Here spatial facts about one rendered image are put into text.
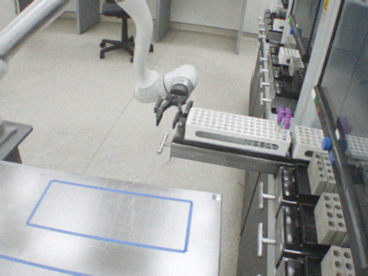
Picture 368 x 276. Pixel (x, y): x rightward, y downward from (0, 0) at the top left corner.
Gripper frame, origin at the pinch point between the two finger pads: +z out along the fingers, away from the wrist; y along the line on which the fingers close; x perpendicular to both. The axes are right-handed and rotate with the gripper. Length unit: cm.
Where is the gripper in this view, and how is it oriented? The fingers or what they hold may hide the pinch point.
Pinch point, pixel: (167, 119)
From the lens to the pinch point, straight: 117.0
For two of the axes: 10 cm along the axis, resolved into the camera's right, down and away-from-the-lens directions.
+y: 9.8, 1.8, -1.1
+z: -1.9, 5.7, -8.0
